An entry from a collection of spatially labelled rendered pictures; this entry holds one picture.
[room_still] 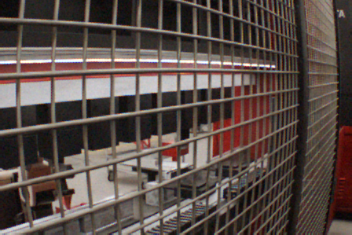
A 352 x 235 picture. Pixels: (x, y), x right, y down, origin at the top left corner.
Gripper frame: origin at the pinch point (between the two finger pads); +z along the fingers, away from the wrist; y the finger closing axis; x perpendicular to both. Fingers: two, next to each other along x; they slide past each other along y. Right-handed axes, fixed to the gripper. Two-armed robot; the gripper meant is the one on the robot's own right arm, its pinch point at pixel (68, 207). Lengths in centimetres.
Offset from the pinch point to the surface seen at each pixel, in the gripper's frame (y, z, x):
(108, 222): 42.4, 0.7, -23.1
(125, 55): 76, -49, -40
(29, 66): 55, -52, -58
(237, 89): 47, -41, 120
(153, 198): 42.2, -1.1, 10.3
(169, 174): 45, -9, 23
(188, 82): 57, -45, 33
